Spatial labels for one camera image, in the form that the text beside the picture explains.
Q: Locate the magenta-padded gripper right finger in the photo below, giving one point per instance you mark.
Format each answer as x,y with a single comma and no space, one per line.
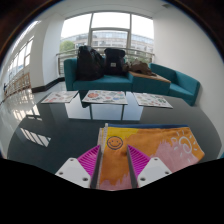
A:
154,170

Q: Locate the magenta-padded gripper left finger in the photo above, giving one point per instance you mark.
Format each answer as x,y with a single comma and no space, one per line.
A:
73,171

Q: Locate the orange pink cartoon towel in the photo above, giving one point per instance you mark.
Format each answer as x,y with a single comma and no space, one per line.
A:
156,143

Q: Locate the teal wooden-top corner table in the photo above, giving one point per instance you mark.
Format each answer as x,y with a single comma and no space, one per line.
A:
150,85

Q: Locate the brown jacket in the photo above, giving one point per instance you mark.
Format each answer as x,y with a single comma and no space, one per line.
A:
140,67

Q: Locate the large black backpack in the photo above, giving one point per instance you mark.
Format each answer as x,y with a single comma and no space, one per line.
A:
89,63

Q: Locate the black backpack with label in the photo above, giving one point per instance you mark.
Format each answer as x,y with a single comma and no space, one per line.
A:
114,61

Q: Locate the metal window railing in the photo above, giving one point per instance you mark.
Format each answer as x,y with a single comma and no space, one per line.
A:
66,55

